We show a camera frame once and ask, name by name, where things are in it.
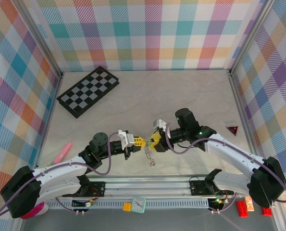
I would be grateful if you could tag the green-headed key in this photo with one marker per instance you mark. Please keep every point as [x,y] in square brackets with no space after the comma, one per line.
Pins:
[148,143]

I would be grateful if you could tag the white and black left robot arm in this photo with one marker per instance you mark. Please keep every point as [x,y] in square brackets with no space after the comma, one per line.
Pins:
[61,170]

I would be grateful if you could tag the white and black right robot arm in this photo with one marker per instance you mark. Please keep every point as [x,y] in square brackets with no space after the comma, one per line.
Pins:
[231,150]

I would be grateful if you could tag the pink tube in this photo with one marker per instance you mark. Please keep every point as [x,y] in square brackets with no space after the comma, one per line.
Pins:
[64,151]

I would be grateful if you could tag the red and black triangle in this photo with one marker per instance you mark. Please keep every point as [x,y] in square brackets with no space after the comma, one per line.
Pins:
[233,130]

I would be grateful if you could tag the black and grey chessboard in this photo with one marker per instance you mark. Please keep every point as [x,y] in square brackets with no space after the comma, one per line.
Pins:
[87,91]

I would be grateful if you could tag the mint green alarm clock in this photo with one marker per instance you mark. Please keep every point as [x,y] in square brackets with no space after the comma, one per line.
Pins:
[138,204]

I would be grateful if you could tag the yellow toy brick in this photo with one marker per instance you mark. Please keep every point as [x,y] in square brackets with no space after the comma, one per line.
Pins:
[127,207]

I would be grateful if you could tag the magenta plastic cup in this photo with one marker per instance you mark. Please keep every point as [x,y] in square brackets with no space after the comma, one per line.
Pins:
[34,212]

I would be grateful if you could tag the red toy brick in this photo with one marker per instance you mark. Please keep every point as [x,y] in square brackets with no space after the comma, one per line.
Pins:
[242,209]
[267,211]

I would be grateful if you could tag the orange wooden block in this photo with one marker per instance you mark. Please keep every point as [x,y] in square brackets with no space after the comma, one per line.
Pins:
[249,204]

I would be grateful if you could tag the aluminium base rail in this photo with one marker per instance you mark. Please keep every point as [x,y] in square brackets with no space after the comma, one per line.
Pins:
[145,186]

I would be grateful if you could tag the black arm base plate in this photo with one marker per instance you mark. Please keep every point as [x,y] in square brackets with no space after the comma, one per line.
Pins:
[98,188]
[198,187]

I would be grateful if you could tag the aluminium side rail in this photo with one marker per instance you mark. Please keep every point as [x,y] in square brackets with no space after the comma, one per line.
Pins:
[47,125]
[246,125]

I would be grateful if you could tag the aluminium corner post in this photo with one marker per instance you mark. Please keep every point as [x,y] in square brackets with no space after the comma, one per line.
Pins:
[40,36]
[250,36]

